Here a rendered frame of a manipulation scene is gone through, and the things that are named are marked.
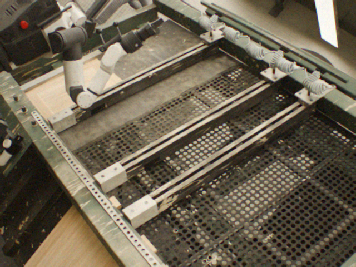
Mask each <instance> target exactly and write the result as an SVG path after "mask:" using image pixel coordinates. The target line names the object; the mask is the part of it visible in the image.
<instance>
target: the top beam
mask: <svg viewBox="0 0 356 267"><path fill-rule="evenodd" d="M152 2H153V3H154V4H155V5H157V8H158V12H159V13H161V14H162V15H164V16H166V17H168V18H169V19H171V20H173V21H175V22H176V23H178V24H180V25H182V26H184V27H185V28H186V29H188V30H189V31H191V32H193V33H195V34H196V35H198V36H200V35H202V34H203V33H206V32H208V31H207V30H205V29H203V28H202V27H200V25H199V23H198V19H199V18H200V17H201V12H199V11H197V10H195V9H193V8H191V7H189V6H187V5H185V4H184V3H181V2H179V1H178V0H152ZM218 42H219V48H220V49H222V50H223V51H224V52H226V53H228V54H230V55H232V56H233V57H235V58H237V60H239V61H241V62H242V63H245V64H246V65H248V66H250V68H252V69H254V70H256V71H258V72H259V73H260V72H262V71H263V70H266V69H267V68H270V67H269V66H270V65H269V62H270V59H271V58H272V57H273V55H274V53H273V52H272V53H268V54H266V55H265V57H264V58H263V59H262V60H260V59H256V58H252V57H251V56H250V55H249V54H248V53H247V52H246V50H245V47H246V45H247V44H249V43H248V38H247V37H240V38H239V40H238V41H236V42H233V41H230V40H228V39H226V38H225V37H223V38H221V39H219V40H218ZM250 43H254V44H256V45H257V46H258V47H263V46H261V45H259V44H257V43H255V42H254V41H251V40H250ZM263 48H264V51H265V53H267V52H270V50H267V49H266V48H265V47H263ZM305 78H306V76H305V71H304V70H303V69H298V70H295V71H294V72H293V73H291V74H289V75H286V76H284V77H283V78H281V87H283V88H285V89H286V90H287V91H289V92H291V93H292V94H296V93H297V92H299V91H301V90H302V89H304V88H305V87H304V85H303V84H302V81H303V79H305ZM315 108H316V109H317V110H319V111H320V112H322V113H324V114H326V116H328V117H330V118H331V119H333V120H334V121H336V122H338V123H339V124H341V125H342V126H343V127H345V128H346V129H348V130H349V131H351V132H353V133H354V134H356V101H355V100H353V99H351V98H349V97H348V96H346V95H345V94H344V93H342V92H340V91H338V90H336V89H333V90H332V91H330V92H329V93H328V94H326V95H325V96H323V97H321V98H320V99H318V100H316V105H315Z"/></svg>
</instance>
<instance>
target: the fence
mask: <svg viewBox="0 0 356 267"><path fill-rule="evenodd" d="M154 31H155V32H156V34H158V33H160V30H159V27H158V28H157V29H156V30H154ZM105 52H106V51H104V52H101V51H100V50H96V51H94V52H92V53H90V54H88V55H85V56H83V57H82V60H83V65H84V64H86V63H89V62H90V61H92V60H95V59H98V60H101V59H102V58H103V56H104V54H105ZM62 74H64V71H63V66H62V67H60V68H57V69H55V70H53V71H52V72H50V73H47V74H45V75H43V76H41V77H38V78H37V79H35V80H33V81H31V82H28V83H26V84H24V85H23V86H20V88H21V89H22V90H23V91H24V92H25V93H26V92H28V91H30V90H32V89H33V88H35V87H37V86H40V85H42V84H44V83H47V82H48V81H50V80H52V79H54V78H57V77H59V76H61V75H62Z"/></svg>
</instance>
